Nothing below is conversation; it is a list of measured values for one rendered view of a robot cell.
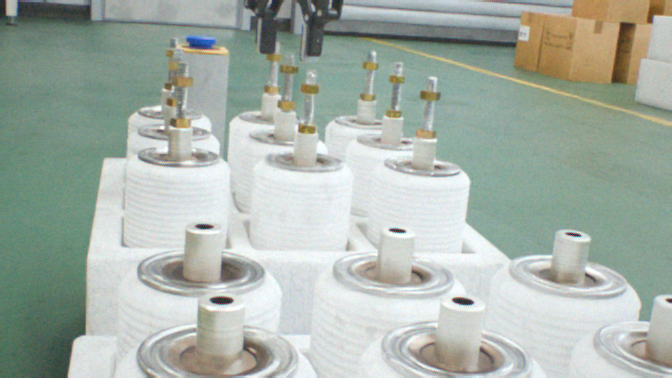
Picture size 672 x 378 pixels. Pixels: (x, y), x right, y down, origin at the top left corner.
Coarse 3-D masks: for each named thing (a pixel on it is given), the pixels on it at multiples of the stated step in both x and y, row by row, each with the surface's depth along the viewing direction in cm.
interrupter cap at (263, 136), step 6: (252, 132) 97; (258, 132) 98; (264, 132) 98; (270, 132) 99; (294, 132) 100; (252, 138) 95; (258, 138) 94; (264, 138) 95; (270, 138) 97; (318, 138) 97; (270, 144) 93; (276, 144) 93; (282, 144) 93; (288, 144) 93
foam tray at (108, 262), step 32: (96, 224) 85; (352, 224) 93; (96, 256) 77; (128, 256) 77; (256, 256) 80; (288, 256) 81; (320, 256) 82; (416, 256) 84; (448, 256) 85; (480, 256) 86; (96, 288) 77; (288, 288) 81; (480, 288) 85; (96, 320) 78; (288, 320) 81
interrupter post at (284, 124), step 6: (276, 114) 96; (282, 114) 95; (288, 114) 95; (294, 114) 96; (276, 120) 96; (282, 120) 95; (288, 120) 95; (294, 120) 96; (276, 126) 96; (282, 126) 96; (288, 126) 96; (294, 126) 96; (276, 132) 96; (282, 132) 96; (288, 132) 96; (276, 138) 96; (282, 138) 96; (288, 138) 96
